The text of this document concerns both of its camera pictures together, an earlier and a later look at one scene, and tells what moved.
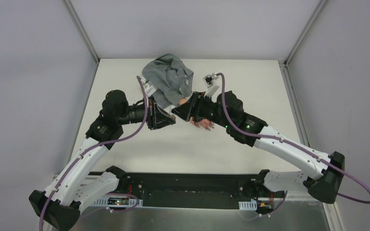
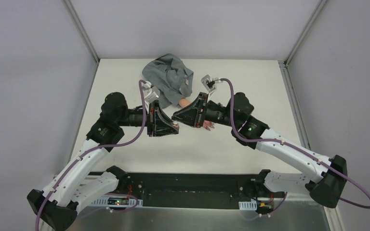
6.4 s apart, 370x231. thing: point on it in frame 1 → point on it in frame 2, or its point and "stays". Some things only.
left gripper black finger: [162, 121] → [163, 129]
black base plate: [197, 190] stays
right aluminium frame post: [298, 44] stays
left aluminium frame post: [82, 30] stays
